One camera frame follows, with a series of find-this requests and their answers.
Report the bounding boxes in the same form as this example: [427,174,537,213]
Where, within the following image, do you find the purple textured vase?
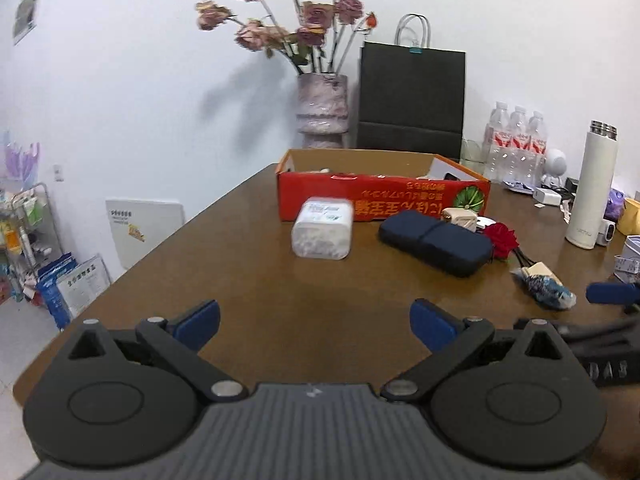
[296,73,349,148]

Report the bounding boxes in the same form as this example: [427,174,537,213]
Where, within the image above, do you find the red cardboard box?
[276,148,490,221]

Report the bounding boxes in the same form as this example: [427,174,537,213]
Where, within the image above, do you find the purple plastic bag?
[1,130,41,190]

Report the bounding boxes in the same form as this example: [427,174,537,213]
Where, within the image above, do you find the black paper bag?
[355,13,466,162]

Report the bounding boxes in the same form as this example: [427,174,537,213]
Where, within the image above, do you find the white round camera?
[540,148,567,188]

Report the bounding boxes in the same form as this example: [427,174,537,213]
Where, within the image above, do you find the navy blue pouch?
[378,210,494,278]

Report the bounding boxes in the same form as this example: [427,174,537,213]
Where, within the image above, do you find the beige charger block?
[442,207,477,232]

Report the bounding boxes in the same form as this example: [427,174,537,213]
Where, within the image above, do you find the clear glass cup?
[460,139,485,176]

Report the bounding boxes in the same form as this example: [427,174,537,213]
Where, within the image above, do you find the white thermos bottle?
[565,120,618,250]

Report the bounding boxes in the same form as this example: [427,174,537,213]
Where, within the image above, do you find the red fabric flower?
[483,222,520,260]

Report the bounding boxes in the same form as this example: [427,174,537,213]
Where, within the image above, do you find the metal wire rack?
[1,181,64,302]

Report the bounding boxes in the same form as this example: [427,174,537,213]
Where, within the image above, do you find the white power adapter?
[533,188,562,207]

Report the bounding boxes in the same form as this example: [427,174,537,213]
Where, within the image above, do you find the small white timer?
[597,219,616,247]

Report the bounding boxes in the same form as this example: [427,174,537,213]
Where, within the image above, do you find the white wet wipes pack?
[291,197,354,260]

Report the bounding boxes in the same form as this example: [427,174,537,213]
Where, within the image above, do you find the blue white boxes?
[37,252,111,330]

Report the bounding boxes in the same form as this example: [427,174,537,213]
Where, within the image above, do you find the water bottle middle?
[502,106,529,182]

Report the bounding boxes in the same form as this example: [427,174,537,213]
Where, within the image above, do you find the white wall panel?
[105,198,184,270]

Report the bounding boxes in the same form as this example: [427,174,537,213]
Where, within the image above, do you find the water bottle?
[483,102,510,181]
[523,112,548,188]
[502,106,529,182]

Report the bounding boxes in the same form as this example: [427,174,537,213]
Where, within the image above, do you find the water bottle left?
[483,102,510,181]

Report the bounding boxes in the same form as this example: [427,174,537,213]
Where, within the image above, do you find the water bottle right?
[523,112,548,188]

